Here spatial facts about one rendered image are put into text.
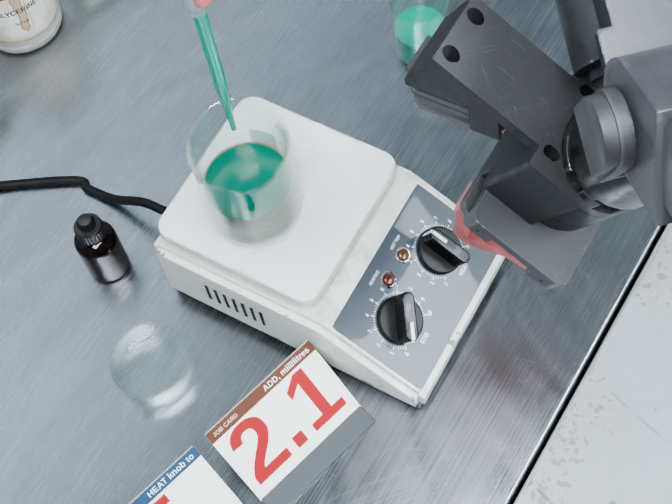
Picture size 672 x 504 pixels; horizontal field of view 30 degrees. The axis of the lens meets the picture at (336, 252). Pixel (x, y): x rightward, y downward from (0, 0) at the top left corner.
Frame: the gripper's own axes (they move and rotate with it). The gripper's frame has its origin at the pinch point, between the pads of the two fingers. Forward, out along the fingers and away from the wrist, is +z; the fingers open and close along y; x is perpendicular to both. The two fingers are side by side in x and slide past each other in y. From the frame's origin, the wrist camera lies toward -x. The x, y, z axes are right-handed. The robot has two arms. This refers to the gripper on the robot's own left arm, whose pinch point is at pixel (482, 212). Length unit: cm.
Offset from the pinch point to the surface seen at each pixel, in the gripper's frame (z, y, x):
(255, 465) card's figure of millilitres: 11.6, 18.4, -0.7
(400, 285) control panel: 7.2, 4.2, 0.0
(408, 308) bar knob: 5.4, 5.8, 0.7
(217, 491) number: 11.9, 21.1, -1.9
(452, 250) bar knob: 5.5, 0.8, 1.2
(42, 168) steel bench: 26.7, 6.6, -23.1
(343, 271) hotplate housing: 7.4, 5.7, -3.7
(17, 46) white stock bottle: 29.8, -1.0, -30.3
